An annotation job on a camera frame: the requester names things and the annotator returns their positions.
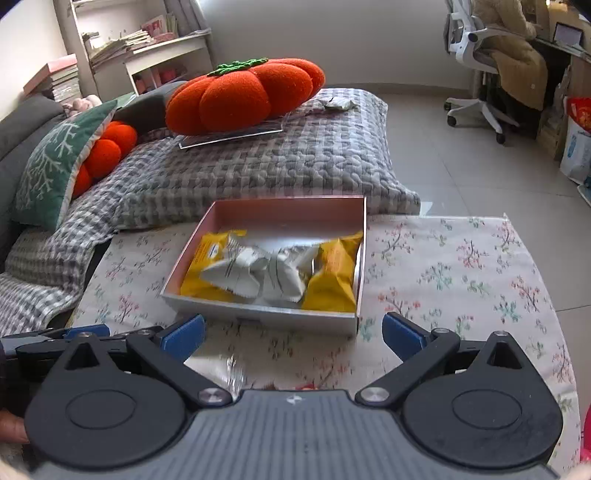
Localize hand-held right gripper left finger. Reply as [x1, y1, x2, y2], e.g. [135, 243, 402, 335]
[51, 314, 234, 408]

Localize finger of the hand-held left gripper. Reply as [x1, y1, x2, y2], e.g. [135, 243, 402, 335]
[0, 324, 112, 358]

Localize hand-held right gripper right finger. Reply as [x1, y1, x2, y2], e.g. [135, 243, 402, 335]
[355, 312, 539, 408]

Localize white box with pink lining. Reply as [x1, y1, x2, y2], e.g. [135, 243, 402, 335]
[160, 196, 368, 337]

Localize person's left hand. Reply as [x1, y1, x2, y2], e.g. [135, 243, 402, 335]
[0, 412, 31, 445]

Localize yellow snack packet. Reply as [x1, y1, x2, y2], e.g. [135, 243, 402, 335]
[180, 231, 250, 303]
[300, 231, 364, 313]

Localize clear plastic wrapper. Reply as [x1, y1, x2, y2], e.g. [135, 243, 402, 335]
[222, 354, 251, 394]

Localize white striped snack packet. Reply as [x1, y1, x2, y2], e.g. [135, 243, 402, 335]
[203, 231, 266, 297]
[257, 244, 320, 305]

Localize floral tablecloth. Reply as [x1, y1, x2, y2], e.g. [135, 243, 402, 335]
[67, 213, 581, 480]

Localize green pillow with white pattern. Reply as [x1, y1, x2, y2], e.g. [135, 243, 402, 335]
[13, 99, 120, 230]

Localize small orange pumpkin cushion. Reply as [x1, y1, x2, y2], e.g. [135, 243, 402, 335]
[71, 121, 138, 198]

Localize grey quilted cushion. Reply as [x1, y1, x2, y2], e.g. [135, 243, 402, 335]
[0, 88, 422, 337]

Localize clear acrylic board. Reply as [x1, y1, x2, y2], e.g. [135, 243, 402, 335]
[178, 111, 305, 150]

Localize pink plush toy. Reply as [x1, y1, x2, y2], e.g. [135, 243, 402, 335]
[62, 95, 102, 117]

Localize white office chair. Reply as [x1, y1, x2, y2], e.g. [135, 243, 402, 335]
[443, 0, 539, 145]

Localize large orange pumpkin cushion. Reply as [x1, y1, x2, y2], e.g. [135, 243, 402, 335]
[165, 58, 326, 136]

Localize white and blue bag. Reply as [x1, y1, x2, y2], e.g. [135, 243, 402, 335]
[560, 117, 591, 185]

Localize stack of books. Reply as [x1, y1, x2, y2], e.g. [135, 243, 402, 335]
[23, 54, 81, 103]

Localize beige cardboard boxes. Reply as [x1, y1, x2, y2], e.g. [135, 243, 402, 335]
[538, 69, 573, 160]

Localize red printed bag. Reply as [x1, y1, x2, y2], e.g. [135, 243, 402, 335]
[566, 97, 591, 134]

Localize white bookshelf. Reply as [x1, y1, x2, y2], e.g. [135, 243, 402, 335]
[53, 0, 213, 97]

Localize pile of magazines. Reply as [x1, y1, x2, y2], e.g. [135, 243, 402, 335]
[88, 30, 155, 65]

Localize desk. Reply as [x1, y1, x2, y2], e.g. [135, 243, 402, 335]
[531, 37, 591, 139]

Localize laptop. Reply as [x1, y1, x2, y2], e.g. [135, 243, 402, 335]
[551, 22, 583, 47]

